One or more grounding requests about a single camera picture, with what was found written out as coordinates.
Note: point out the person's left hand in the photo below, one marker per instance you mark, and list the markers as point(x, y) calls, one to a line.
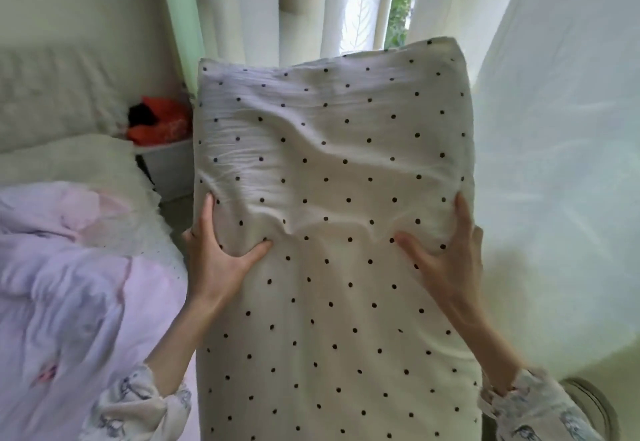
point(212, 265)

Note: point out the person's right hand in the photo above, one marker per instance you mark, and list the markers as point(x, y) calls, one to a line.
point(452, 270)

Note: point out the cream polka dot pillow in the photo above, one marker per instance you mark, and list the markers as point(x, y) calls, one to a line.
point(330, 205)

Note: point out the person's left forearm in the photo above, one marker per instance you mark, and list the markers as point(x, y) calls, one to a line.
point(150, 380)

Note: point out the person's right forearm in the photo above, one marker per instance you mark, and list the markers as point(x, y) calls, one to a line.
point(525, 395)

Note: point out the polka dot bed sheet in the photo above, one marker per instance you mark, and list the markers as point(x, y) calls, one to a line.
point(100, 165)

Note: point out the lilac white duvet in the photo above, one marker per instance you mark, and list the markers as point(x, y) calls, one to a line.
point(75, 315)

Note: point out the orange black item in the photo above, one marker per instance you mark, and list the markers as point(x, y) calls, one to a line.
point(162, 123)

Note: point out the pale green patterned curtain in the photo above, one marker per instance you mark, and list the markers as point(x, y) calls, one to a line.
point(550, 130)

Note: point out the window with green foliage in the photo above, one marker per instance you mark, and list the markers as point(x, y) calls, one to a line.
point(402, 5)

